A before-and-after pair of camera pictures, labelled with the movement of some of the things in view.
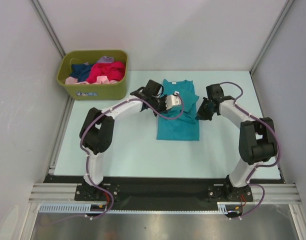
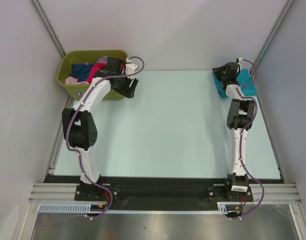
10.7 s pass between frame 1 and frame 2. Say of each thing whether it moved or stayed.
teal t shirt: moved
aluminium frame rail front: stayed
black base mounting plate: stayed
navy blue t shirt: stayed
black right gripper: moved
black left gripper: moved
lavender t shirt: stayed
